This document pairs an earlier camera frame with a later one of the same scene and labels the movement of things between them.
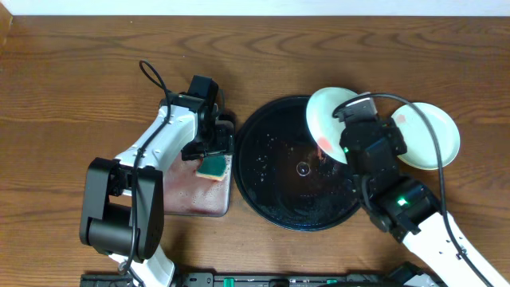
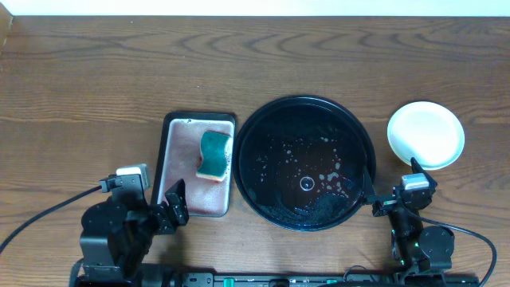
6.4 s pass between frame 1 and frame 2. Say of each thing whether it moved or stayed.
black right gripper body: moved
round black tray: stayed
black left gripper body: moved
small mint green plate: moved
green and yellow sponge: stayed
